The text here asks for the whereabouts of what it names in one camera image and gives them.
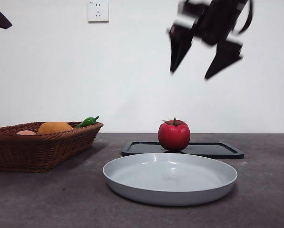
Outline orange-yellow round fruit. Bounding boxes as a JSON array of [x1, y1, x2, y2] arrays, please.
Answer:
[[38, 121, 74, 135]]

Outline white wall socket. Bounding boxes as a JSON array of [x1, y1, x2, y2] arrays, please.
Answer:
[[88, 0, 109, 23]]

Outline brown wicker basket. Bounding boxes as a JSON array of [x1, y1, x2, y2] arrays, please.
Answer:
[[0, 121, 104, 173]]

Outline black cable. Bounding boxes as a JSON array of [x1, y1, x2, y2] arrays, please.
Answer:
[[238, 0, 255, 34]]

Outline dark green rectangular tray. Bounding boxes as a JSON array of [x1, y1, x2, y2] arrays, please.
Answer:
[[121, 140, 245, 160]]

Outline pale grey round plate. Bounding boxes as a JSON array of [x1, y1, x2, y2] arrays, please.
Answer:
[[102, 152, 238, 207]]

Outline red tomato with green stem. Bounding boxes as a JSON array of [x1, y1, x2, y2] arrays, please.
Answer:
[[157, 117, 191, 151]]

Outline green chili pepper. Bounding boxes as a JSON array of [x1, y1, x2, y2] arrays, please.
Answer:
[[74, 115, 100, 129]]

